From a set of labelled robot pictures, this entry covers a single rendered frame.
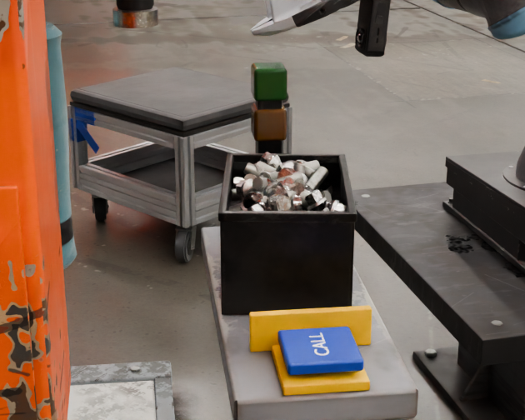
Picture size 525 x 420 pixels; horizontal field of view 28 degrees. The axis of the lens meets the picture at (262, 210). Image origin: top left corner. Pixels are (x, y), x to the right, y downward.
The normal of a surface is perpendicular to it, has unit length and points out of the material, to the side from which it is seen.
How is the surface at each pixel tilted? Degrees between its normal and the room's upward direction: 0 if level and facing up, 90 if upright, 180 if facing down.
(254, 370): 0
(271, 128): 90
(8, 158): 90
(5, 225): 90
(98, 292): 0
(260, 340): 90
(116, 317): 0
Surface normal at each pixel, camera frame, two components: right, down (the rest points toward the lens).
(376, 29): 0.25, 0.35
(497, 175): 0.00, -0.95
